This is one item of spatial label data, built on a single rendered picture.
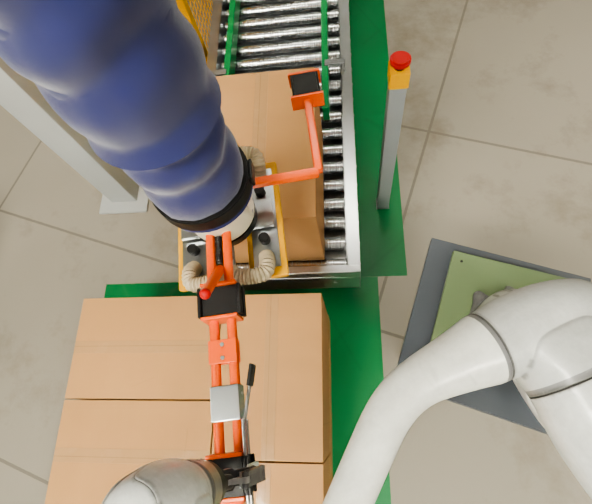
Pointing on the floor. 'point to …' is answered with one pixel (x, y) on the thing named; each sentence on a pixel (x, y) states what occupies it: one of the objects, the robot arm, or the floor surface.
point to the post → (397, 84)
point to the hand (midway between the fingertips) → (231, 472)
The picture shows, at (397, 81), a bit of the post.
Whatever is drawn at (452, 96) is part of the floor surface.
